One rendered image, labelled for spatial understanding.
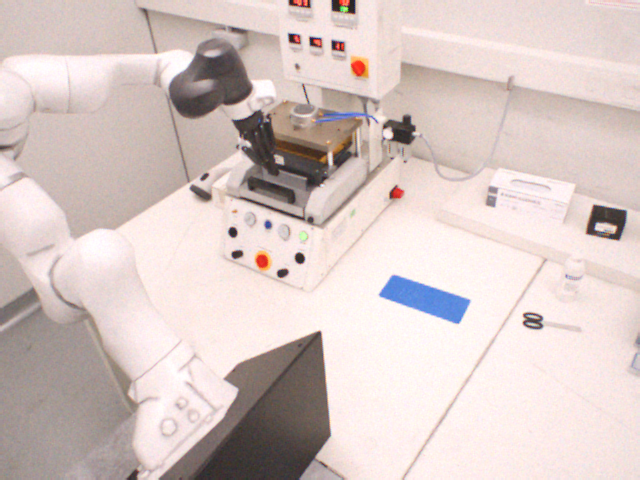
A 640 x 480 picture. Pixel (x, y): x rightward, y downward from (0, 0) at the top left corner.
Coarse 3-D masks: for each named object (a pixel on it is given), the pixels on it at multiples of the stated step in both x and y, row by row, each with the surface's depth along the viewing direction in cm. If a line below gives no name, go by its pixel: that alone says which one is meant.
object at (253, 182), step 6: (252, 180) 152; (258, 180) 151; (252, 186) 153; (258, 186) 151; (264, 186) 150; (270, 186) 149; (276, 186) 148; (282, 186) 148; (270, 192) 150; (276, 192) 149; (282, 192) 147; (288, 192) 146; (288, 198) 147; (294, 198) 148
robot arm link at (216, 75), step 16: (208, 48) 115; (224, 48) 115; (192, 64) 116; (208, 64) 115; (224, 64) 116; (240, 64) 119; (176, 80) 118; (192, 80) 116; (208, 80) 117; (224, 80) 118; (240, 80) 120; (176, 96) 117; (192, 96) 116; (208, 96) 118; (224, 96) 120; (240, 96) 123; (192, 112) 119; (208, 112) 120
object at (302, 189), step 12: (264, 180) 159; (276, 180) 157; (288, 180) 154; (300, 180) 151; (240, 192) 157; (252, 192) 154; (264, 192) 154; (300, 192) 152; (276, 204) 152; (288, 204) 149; (300, 204) 148
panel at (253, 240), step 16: (240, 208) 160; (256, 208) 157; (240, 224) 161; (256, 224) 158; (272, 224) 154; (288, 224) 152; (304, 224) 149; (224, 240) 165; (240, 240) 162; (256, 240) 159; (272, 240) 156; (288, 240) 153; (304, 240) 149; (224, 256) 166; (256, 256) 160; (272, 256) 157; (288, 256) 154; (304, 256) 151; (272, 272) 158; (304, 272) 152; (304, 288) 153
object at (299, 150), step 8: (280, 144) 156; (288, 144) 156; (296, 144) 156; (344, 144) 155; (352, 144) 161; (288, 152) 153; (296, 152) 152; (304, 152) 152; (312, 152) 151; (320, 152) 151; (336, 152) 154; (320, 160) 148
